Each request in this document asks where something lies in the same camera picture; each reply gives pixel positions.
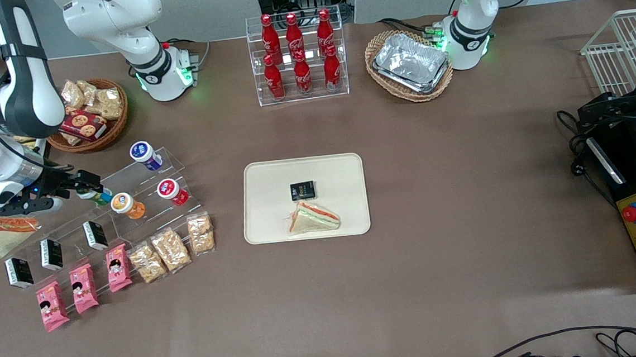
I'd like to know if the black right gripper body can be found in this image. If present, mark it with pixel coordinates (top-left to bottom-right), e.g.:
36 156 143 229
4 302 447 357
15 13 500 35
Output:
34 165 82 201

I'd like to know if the green gum bottle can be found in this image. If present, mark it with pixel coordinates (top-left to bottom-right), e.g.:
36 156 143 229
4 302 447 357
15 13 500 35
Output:
88 185 114 208

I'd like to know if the orange gum bottle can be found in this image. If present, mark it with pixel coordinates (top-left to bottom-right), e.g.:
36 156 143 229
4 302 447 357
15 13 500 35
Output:
110 191 146 221

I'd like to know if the blue gum bottle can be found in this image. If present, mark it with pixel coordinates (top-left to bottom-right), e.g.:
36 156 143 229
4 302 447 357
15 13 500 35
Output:
128 139 164 173

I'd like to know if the red gum bottle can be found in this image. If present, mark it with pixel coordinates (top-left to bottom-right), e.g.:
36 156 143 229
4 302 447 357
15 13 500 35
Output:
156 177 190 208

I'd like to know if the beige plastic tray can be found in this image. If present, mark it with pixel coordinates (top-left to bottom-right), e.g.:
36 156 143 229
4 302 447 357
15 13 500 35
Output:
238 152 372 246

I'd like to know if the aluminium foil tray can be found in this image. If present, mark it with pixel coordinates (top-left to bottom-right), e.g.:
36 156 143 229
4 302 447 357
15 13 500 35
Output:
370 30 452 98

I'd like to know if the small black white box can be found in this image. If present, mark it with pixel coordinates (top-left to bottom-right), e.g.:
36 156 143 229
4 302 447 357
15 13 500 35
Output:
4 256 35 291
40 237 65 272
82 219 110 253

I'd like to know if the round brown wicker basket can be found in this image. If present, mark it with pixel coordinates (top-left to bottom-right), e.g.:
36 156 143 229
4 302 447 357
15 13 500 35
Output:
42 75 132 156

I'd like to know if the red cookie box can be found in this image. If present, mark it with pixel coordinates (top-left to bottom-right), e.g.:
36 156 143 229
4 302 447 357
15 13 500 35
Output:
58 107 109 144

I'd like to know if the clear acrylic stepped shelf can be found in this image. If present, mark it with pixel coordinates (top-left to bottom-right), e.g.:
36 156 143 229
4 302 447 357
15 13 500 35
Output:
12 145 207 267

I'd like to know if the black machine with yellow panel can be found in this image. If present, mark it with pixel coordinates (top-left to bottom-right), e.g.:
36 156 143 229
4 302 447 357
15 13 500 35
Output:
577 117 636 298

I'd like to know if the wrapped triangle sandwich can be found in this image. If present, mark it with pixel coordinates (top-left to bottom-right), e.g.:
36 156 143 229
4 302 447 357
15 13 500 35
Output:
285 198 342 235
0 210 44 264

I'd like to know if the pink snack pack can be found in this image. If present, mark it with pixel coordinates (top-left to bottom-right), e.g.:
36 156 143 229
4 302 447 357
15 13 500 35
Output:
34 280 71 333
68 262 101 315
104 242 135 293

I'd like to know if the red cola bottle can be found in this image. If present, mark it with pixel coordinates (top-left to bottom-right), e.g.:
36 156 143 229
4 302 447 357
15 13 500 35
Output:
262 53 286 102
322 44 343 93
284 12 306 61
315 8 337 56
292 49 314 97
260 13 283 65

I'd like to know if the black box with green print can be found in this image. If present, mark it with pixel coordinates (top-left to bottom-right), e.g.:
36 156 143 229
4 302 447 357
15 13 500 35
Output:
289 180 318 202

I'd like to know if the oval light wicker basket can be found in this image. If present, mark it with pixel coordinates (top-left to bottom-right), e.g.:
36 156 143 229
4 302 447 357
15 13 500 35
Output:
363 26 456 107

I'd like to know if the clear acrylic bottle rack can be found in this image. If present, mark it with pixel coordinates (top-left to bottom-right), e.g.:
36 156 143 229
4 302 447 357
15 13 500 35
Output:
245 4 351 108

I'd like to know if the white wire basket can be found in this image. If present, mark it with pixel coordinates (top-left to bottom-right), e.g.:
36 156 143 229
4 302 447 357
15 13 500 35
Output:
578 8 636 99

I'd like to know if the black machine power cable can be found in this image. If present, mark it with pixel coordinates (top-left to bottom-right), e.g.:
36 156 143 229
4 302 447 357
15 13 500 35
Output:
557 108 595 179

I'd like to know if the black cable bundle with connectors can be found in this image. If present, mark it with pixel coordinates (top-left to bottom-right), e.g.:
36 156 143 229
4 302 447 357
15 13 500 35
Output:
377 13 449 44

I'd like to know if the long black cable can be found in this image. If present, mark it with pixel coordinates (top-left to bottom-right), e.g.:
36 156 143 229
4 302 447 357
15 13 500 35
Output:
466 322 636 357

